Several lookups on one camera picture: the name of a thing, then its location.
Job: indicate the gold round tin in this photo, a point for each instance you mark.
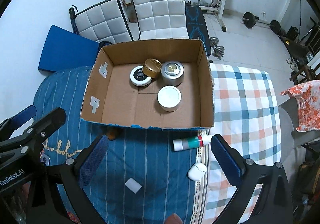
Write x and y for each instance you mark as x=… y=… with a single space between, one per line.
x=152 y=68

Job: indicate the white earbuds case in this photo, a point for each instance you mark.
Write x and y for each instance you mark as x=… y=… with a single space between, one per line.
x=197 y=171

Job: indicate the brown walnut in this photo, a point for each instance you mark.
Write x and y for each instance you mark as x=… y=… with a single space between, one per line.
x=111 y=133

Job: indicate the white quilted chair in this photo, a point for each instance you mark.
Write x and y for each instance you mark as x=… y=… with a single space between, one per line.
x=104 y=22
x=158 y=19

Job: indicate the white quilted chair right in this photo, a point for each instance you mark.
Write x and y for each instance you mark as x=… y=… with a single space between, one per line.
x=158 y=19

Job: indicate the silver round tin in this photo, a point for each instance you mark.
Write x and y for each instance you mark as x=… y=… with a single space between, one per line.
x=172 y=73

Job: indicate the orange floral cloth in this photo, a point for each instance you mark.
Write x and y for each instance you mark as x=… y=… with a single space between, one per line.
x=307 y=97

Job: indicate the black and white round tin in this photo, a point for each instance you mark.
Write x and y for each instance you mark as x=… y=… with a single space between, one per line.
x=138 y=78

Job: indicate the grey chair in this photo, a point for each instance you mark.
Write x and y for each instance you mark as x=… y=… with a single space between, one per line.
x=288 y=113

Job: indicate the white lidded round tin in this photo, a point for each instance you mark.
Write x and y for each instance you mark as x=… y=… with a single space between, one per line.
x=169 y=98

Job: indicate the white green spray bottle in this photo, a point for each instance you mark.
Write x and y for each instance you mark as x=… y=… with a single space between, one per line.
x=191 y=142

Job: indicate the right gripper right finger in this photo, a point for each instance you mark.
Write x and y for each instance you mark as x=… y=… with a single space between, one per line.
x=274 y=204

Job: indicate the blue foam mat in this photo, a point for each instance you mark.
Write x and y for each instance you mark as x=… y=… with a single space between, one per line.
x=66 y=50

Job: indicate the blue black weight bench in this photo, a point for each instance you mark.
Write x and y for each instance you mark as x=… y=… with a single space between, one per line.
x=196 y=26

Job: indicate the white quilted chair left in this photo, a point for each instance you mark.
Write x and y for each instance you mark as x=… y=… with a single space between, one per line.
x=104 y=22

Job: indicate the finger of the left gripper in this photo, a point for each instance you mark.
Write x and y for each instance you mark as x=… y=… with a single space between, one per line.
x=16 y=121
x=29 y=144

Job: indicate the barbell on floor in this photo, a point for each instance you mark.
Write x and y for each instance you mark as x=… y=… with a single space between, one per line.
x=251 y=20

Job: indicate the chrome dumbbell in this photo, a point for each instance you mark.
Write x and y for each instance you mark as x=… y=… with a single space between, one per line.
x=218 y=50

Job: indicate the white weight rack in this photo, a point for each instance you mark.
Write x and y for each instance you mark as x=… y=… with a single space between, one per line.
x=216 y=10

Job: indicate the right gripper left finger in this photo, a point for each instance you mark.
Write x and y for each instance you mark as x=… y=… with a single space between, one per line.
x=77 y=173

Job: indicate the white rectangular block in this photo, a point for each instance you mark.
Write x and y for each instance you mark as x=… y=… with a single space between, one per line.
x=133 y=185

